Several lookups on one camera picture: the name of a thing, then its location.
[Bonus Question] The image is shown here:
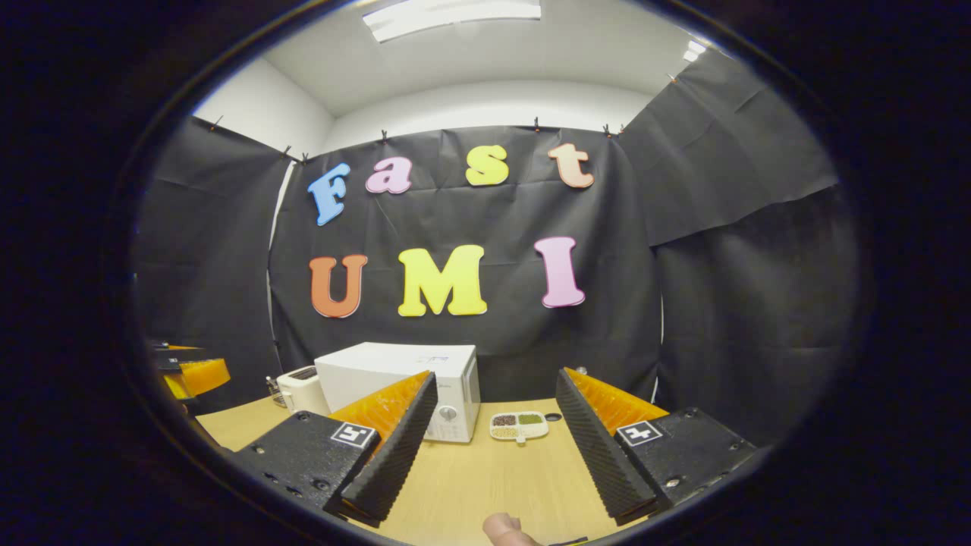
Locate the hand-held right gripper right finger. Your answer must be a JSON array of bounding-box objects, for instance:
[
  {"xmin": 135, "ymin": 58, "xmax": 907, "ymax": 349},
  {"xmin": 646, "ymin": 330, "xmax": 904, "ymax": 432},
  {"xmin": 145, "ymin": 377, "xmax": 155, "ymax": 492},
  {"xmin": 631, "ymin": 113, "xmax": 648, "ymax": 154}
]
[{"xmin": 555, "ymin": 368, "xmax": 759, "ymax": 526}]

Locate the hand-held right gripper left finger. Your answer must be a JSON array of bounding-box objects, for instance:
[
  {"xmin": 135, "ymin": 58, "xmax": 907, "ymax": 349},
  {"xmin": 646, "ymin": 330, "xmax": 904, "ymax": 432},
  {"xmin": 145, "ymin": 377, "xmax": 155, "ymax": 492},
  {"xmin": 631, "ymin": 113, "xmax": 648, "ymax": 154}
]
[{"xmin": 228, "ymin": 370, "xmax": 439, "ymax": 529}]

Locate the white microwave oven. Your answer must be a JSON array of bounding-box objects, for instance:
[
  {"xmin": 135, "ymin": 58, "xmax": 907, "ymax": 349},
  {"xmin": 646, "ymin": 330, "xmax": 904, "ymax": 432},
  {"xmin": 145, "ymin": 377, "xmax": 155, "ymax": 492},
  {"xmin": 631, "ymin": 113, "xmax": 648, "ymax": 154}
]
[{"xmin": 314, "ymin": 342, "xmax": 482, "ymax": 444}]

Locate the white divided plate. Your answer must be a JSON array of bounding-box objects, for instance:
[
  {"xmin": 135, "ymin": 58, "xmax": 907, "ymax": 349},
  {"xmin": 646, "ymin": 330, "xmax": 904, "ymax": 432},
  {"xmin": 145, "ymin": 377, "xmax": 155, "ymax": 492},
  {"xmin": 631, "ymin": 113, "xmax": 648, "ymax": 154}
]
[{"xmin": 489, "ymin": 411, "xmax": 549, "ymax": 444}]

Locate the white toaster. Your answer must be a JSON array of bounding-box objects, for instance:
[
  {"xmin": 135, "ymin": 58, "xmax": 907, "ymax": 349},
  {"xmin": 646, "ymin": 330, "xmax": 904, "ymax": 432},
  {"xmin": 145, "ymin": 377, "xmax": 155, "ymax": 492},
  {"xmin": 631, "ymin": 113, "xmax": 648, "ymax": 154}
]
[{"xmin": 276, "ymin": 366, "xmax": 332, "ymax": 416}]

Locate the black backdrop cloth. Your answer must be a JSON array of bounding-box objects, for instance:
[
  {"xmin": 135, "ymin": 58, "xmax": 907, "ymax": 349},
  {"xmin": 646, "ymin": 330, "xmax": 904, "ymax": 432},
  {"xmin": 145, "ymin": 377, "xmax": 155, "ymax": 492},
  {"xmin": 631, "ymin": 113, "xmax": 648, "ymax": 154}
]
[{"xmin": 133, "ymin": 49, "xmax": 862, "ymax": 448}]

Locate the long ceiling light panel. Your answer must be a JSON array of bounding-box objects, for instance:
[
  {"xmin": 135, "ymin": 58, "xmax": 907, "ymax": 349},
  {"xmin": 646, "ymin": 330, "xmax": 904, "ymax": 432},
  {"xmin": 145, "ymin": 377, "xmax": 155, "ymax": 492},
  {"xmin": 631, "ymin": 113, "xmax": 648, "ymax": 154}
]
[{"xmin": 363, "ymin": 0, "xmax": 542, "ymax": 43}]

